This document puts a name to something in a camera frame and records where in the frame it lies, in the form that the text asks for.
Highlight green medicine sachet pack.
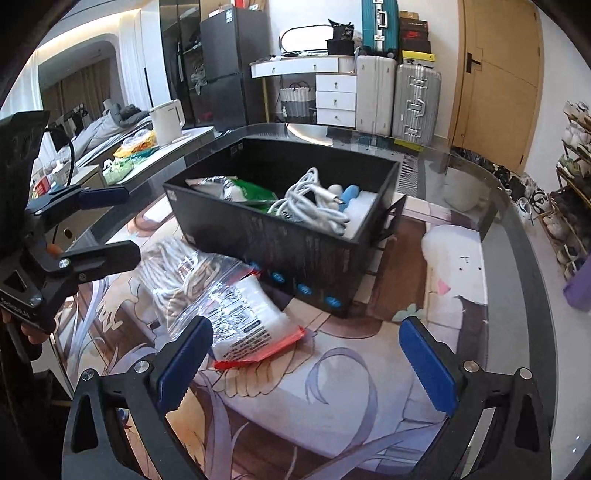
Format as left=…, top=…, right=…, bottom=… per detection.
left=185, top=176, right=277, bottom=212

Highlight red white sachet pack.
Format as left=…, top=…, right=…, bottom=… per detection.
left=199, top=275, right=305, bottom=371

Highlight white charging cable bundle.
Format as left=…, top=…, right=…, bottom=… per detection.
left=267, top=166, right=352, bottom=237

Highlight blue white soft toy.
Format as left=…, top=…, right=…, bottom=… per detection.
left=328, top=184, right=361, bottom=212

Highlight person's left hand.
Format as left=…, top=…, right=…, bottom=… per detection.
left=1, top=309, right=49, bottom=345

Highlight grey side cabinet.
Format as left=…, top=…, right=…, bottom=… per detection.
left=55, top=126, right=214, bottom=250

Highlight white electric kettle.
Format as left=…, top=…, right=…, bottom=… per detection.
left=149, top=99, right=185, bottom=146

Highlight purple paper bag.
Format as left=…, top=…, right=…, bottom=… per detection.
left=563, top=262, right=591, bottom=313

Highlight black refrigerator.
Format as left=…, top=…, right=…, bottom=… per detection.
left=200, top=6, right=270, bottom=132

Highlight black cardboard box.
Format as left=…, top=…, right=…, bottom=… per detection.
left=163, top=137, right=404, bottom=317

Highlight shoe rack with shoes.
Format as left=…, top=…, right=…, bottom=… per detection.
left=541, top=101, right=590, bottom=281

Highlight woven laundry basket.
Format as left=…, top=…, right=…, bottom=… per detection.
left=280, top=82, right=315, bottom=124

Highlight oval desk mirror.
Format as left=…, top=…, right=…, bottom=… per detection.
left=279, top=23, right=332, bottom=55

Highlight white drawer desk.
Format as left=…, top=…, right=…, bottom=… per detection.
left=250, top=55, right=356, bottom=128

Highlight white suitcase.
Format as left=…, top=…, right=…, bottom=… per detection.
left=356, top=55, right=398, bottom=136

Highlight wooden door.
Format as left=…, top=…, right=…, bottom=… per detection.
left=450, top=1, right=544, bottom=173

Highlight teal suitcase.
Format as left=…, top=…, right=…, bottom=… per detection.
left=362, top=0, right=400, bottom=59

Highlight silver aluminium suitcase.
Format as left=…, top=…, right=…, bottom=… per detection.
left=392, top=63, right=442, bottom=146

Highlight stacked shoe boxes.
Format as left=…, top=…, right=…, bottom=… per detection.
left=400, top=11, right=436, bottom=66

